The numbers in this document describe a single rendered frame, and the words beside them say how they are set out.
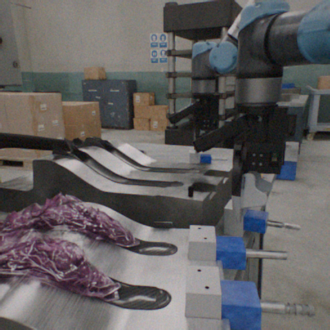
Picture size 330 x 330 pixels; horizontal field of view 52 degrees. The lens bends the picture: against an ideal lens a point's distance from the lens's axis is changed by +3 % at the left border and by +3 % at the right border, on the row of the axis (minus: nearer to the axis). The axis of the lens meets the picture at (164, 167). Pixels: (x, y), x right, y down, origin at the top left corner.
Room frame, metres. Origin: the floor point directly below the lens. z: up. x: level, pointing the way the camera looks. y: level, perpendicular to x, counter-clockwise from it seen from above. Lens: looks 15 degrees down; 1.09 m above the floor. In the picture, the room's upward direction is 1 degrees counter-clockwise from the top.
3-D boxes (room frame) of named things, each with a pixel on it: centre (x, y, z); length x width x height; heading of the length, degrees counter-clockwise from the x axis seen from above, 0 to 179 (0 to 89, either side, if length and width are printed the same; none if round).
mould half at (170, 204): (0.75, 0.11, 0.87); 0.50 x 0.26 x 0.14; 66
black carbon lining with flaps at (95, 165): (0.73, 0.10, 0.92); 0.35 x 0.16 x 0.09; 66
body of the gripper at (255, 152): (0.59, -0.17, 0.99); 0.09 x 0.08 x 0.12; 66
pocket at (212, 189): (0.60, -0.07, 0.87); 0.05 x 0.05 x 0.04; 66
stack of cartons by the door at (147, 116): (7.56, 0.26, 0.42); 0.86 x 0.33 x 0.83; 66
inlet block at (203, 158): (1.10, -0.15, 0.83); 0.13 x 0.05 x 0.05; 88
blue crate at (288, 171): (3.76, -1.22, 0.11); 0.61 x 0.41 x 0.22; 66
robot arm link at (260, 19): (0.59, -0.16, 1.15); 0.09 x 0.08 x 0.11; 27
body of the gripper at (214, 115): (1.10, -0.14, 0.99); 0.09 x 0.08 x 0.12; 88
